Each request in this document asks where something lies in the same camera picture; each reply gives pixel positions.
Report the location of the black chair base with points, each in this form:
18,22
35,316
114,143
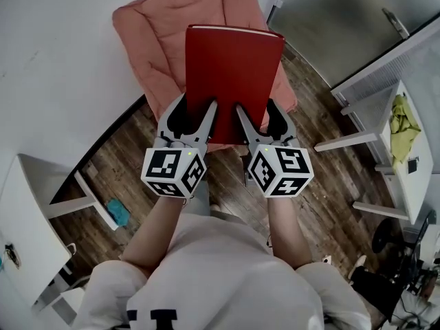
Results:
386,236

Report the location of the small black square object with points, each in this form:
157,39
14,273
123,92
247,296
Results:
412,166

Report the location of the pink quilted cushion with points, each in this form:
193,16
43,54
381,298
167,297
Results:
154,40

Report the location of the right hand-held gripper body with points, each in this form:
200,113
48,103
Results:
278,170

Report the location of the person's left forearm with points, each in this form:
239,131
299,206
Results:
154,236

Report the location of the red hardcover book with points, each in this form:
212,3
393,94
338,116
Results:
233,74

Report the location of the white perforated metal panel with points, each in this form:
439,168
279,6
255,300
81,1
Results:
378,81

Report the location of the person's right forearm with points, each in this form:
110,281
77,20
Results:
287,232

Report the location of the teal cloth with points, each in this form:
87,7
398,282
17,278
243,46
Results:
118,212

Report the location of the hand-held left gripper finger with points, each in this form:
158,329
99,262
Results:
206,124
164,124

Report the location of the person's white t-shirt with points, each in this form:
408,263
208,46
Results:
220,280

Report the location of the white desk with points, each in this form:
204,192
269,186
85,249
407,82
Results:
412,184

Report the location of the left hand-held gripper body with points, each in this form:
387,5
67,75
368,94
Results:
172,170

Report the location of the white side table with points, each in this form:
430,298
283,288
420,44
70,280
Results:
24,211

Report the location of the frosted glass door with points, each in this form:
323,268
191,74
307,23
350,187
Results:
337,22

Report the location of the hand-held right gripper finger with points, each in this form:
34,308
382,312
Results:
290,129
248,129

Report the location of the yellow-green cloth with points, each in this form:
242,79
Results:
404,126

